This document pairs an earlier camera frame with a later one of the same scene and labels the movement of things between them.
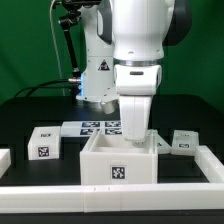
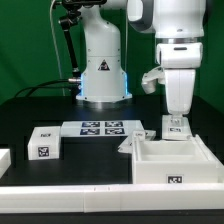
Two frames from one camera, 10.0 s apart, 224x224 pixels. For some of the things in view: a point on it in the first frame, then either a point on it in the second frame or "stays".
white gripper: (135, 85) to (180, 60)
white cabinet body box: (111, 159) to (180, 161)
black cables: (69, 82) stays
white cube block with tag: (44, 143) stays
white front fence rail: (110, 198) stays
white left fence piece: (5, 161) stays
